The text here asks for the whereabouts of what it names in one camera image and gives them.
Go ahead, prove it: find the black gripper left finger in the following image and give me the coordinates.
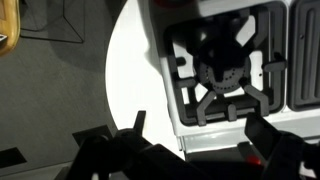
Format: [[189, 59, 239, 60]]
[[132, 110, 147, 134]]

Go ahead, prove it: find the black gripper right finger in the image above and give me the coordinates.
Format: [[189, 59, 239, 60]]
[[244, 112, 285, 162]]

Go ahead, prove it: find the grey toy cooker stove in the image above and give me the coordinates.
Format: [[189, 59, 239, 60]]
[[139, 0, 320, 169]]

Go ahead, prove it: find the wooden chair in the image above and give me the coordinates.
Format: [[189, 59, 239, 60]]
[[0, 0, 22, 57]]

